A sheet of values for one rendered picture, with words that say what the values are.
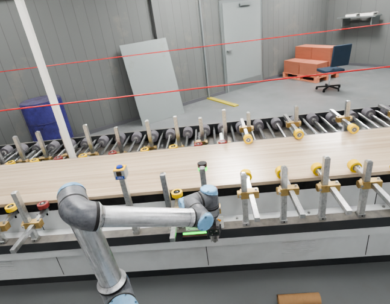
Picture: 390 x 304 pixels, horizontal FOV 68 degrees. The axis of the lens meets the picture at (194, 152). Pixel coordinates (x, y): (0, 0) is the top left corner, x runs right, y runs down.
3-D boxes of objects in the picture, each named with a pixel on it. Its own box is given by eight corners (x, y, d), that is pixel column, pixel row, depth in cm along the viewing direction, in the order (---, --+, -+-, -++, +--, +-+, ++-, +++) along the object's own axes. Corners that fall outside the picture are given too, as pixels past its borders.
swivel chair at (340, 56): (348, 88, 666) (353, 43, 623) (330, 94, 647) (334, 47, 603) (327, 85, 714) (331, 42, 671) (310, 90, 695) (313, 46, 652)
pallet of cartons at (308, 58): (301, 71, 877) (302, 44, 843) (340, 76, 776) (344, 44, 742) (279, 78, 837) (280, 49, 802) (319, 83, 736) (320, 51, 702)
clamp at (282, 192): (299, 195, 183) (299, 188, 180) (277, 196, 184) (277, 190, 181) (296, 189, 188) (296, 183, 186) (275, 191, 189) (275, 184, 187)
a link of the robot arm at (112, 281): (111, 323, 145) (48, 204, 110) (104, 296, 159) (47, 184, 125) (140, 306, 149) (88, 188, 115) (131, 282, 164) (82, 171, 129)
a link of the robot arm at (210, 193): (195, 186, 155) (211, 180, 159) (198, 205, 160) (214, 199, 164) (204, 194, 147) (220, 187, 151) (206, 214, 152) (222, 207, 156)
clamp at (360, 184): (382, 188, 179) (383, 181, 176) (359, 190, 180) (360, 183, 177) (377, 183, 184) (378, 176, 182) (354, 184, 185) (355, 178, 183)
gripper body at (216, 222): (207, 237, 161) (204, 219, 156) (207, 227, 168) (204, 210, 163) (220, 236, 160) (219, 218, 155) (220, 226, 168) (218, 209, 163)
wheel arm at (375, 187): (399, 211, 158) (401, 205, 156) (393, 212, 158) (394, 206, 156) (356, 166, 202) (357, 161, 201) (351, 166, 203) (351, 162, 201)
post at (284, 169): (286, 228, 196) (287, 167, 175) (281, 229, 197) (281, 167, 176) (285, 225, 199) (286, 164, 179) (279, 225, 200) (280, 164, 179)
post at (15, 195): (40, 247, 210) (14, 192, 189) (35, 248, 210) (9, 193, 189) (43, 244, 213) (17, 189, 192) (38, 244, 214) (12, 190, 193)
